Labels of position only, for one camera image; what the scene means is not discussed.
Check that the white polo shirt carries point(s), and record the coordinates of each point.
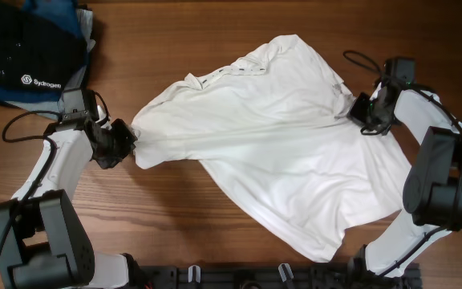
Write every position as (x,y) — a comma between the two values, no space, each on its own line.
(271,130)

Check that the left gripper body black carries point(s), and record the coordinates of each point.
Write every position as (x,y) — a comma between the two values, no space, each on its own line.
(118,142)

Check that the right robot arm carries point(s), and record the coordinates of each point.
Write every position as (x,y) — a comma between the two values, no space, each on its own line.
(432,191)

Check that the black folded shirt with logo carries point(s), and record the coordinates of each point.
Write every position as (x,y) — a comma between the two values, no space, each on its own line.
(36,54)

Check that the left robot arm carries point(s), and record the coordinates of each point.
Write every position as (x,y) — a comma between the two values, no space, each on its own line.
(42,241)

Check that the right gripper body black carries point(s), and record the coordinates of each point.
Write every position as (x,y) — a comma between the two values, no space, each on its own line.
(380,118)

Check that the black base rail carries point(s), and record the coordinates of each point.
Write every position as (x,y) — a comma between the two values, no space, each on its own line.
(317,276)

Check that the blue folded shirt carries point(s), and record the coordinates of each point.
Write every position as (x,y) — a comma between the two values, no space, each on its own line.
(63,13)

